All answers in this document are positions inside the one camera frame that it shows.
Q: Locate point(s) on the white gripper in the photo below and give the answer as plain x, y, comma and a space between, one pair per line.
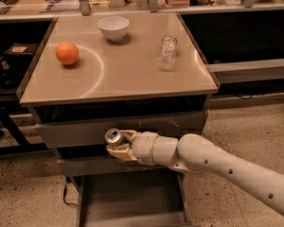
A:
144, 148

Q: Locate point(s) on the silver redbull can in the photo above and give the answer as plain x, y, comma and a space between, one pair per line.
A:
114, 137

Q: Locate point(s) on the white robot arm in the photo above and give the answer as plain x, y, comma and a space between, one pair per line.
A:
193, 152

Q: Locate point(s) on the grey middle drawer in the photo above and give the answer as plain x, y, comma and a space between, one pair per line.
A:
92, 161

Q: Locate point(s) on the grey drawer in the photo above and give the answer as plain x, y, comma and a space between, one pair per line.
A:
92, 161
90, 132
148, 198

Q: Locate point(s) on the grey bottom drawer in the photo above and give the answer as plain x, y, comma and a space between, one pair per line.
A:
148, 198

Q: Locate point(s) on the grey top drawer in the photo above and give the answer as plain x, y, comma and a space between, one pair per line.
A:
90, 132

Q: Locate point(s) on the grey drawer cabinet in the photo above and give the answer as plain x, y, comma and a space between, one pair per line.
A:
116, 79

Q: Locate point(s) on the clear plastic bottle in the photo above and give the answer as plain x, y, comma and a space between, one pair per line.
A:
167, 53

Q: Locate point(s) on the orange fruit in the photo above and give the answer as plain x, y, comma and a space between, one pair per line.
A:
67, 53

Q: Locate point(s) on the white bowl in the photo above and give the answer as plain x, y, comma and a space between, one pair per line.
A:
114, 28

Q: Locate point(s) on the black box with label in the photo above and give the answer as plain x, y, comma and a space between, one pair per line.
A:
21, 53

